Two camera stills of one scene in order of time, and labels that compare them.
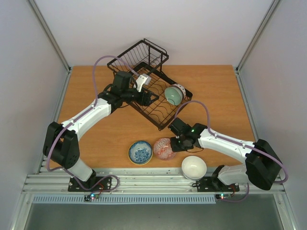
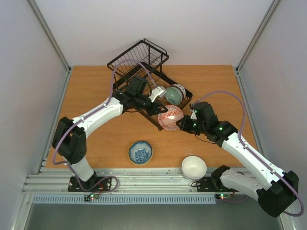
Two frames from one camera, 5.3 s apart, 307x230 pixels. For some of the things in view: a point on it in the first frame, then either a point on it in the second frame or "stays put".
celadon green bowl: (173, 95) stays put
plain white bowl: (194, 167) stays put
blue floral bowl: (140, 152) stays put
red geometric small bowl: (163, 149) → (168, 120)
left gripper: (144, 103) → (156, 110)
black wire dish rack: (144, 62) stays put
